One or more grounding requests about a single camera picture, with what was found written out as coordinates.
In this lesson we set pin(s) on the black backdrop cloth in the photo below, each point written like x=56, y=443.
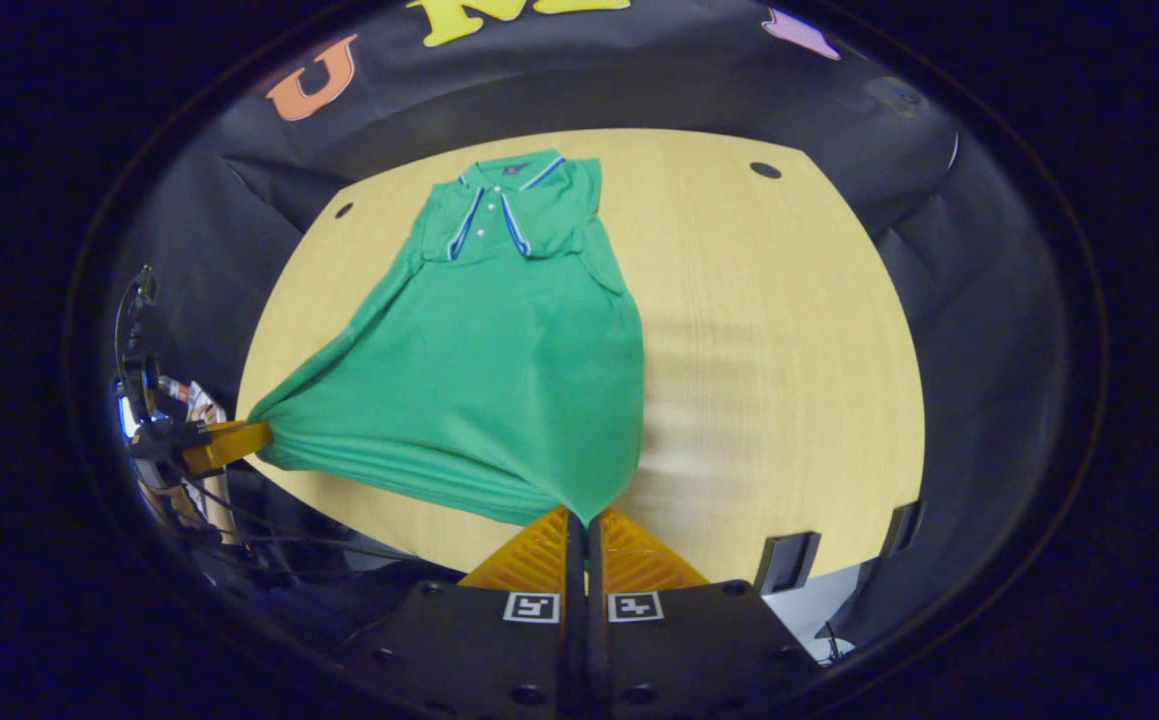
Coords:
x=639, y=85

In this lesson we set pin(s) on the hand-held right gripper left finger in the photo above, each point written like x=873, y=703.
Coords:
x=479, y=650

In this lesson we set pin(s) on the colourful printed sheet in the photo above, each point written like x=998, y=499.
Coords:
x=194, y=400

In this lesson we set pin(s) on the green T-shirt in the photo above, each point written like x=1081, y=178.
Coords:
x=499, y=380

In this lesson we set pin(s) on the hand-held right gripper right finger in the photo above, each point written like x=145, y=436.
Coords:
x=689, y=650

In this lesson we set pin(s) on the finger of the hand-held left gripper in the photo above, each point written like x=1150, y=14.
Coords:
x=229, y=442

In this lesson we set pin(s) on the black table bracket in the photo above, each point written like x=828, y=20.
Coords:
x=787, y=562
x=901, y=527

